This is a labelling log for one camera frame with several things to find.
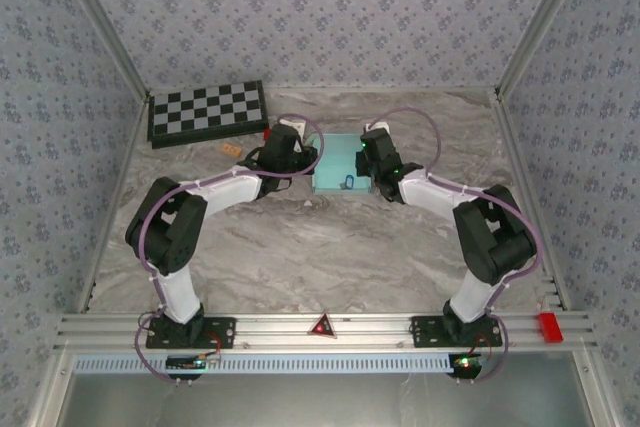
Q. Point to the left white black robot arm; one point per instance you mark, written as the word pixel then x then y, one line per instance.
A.
pixel 230 189

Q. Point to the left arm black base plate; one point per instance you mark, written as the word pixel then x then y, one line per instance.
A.
pixel 220 332

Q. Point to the light teal paper box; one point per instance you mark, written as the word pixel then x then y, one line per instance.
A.
pixel 340 157

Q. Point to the black grey chessboard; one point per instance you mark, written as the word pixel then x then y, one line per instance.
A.
pixel 205 109

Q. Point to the small wooden block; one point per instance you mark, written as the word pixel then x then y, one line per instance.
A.
pixel 231 149

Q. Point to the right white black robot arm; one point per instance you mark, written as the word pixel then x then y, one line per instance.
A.
pixel 430 192

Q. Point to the red plastic block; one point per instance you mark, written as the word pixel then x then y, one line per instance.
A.
pixel 548 328

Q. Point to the aluminium cross rail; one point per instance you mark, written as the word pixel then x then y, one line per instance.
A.
pixel 280 329

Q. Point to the shiny metal sheet panel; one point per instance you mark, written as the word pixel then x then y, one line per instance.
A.
pixel 320 402

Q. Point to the aluminium corner post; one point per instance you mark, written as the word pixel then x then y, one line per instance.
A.
pixel 106 22
pixel 539 22

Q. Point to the aluminium side rail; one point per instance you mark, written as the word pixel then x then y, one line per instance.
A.
pixel 527 197
pixel 129 147

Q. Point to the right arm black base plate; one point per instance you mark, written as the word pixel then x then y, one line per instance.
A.
pixel 425 332

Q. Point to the red triangle marker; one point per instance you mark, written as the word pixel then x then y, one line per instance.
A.
pixel 321 328

